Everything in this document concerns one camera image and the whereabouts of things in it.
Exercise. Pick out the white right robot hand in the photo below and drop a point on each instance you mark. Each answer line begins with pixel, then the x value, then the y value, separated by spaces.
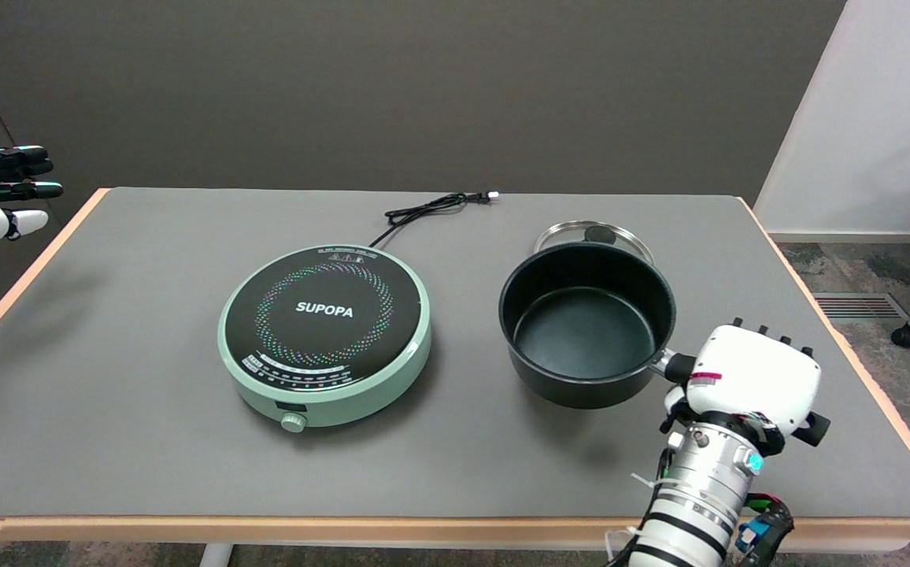
pixel 754 378

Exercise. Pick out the glass pot lid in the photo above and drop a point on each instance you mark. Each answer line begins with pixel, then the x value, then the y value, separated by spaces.
pixel 565 232

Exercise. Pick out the metal floor vent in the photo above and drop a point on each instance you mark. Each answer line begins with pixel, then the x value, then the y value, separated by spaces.
pixel 860 307

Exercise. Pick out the grey table mat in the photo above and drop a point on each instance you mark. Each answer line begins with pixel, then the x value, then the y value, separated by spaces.
pixel 148 354

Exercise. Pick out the green round induction cooker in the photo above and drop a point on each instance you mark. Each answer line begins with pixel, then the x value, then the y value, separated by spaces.
pixel 329 354

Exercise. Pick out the white table leg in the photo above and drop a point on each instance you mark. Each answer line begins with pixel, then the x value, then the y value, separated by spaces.
pixel 215 556

